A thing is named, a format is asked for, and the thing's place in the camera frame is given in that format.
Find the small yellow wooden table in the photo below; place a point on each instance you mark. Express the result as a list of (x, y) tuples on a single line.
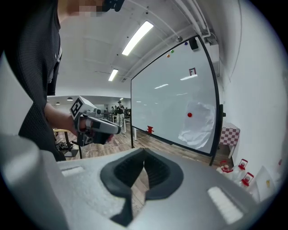
[(60, 129)]

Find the person's black shirt torso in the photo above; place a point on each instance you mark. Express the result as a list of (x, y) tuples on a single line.
[(29, 78)]

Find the red white checkered table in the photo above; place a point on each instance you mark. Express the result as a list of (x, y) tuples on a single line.
[(229, 137)]

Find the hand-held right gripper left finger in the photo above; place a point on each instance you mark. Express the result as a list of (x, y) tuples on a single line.
[(112, 175)]

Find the red round magnet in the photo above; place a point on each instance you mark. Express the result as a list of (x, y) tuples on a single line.
[(189, 115)]

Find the long ceiling light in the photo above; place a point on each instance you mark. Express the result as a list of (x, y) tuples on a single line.
[(137, 38), (113, 74)]

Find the person's left hand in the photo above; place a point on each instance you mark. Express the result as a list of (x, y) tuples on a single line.
[(85, 124)]

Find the whiteboard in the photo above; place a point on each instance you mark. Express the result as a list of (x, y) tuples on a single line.
[(162, 105)]

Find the white plastic bag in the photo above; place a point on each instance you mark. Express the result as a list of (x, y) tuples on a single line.
[(198, 132)]

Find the black box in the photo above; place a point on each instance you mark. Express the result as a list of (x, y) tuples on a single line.
[(194, 44)]

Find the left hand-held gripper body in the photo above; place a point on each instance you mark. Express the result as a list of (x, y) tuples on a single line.
[(82, 105)]

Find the black head-worn camera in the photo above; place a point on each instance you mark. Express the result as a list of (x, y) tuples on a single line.
[(112, 4)]

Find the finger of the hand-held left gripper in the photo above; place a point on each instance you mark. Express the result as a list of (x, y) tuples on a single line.
[(108, 126)]

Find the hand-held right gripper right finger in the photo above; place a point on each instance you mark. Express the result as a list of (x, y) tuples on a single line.
[(173, 177)]

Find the person's left forearm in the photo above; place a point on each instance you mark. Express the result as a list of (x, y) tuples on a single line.
[(58, 119)]

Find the white ceiling pipes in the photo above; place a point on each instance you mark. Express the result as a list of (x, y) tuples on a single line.
[(198, 18)]

